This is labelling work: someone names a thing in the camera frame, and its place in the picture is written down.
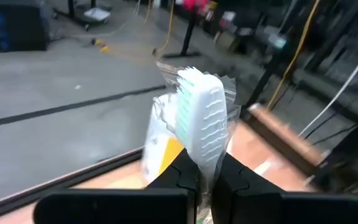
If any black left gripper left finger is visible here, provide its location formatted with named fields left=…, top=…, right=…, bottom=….
left=32, top=148, right=198, bottom=224

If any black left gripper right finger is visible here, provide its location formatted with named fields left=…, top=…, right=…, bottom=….
left=211, top=152, right=358, bottom=224

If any green toothbrush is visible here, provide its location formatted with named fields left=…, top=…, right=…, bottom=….
left=149, top=60, right=241, bottom=224

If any black floor stand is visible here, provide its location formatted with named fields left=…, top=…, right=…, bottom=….
left=163, top=0, right=201, bottom=60

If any wheeled stand with tray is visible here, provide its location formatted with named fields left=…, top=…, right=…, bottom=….
left=53, top=0, right=111, bottom=32

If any black storage case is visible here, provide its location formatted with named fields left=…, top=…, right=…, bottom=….
left=0, top=0, right=51, bottom=53

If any white cable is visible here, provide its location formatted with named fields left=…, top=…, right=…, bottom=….
left=298, top=37, right=358, bottom=138

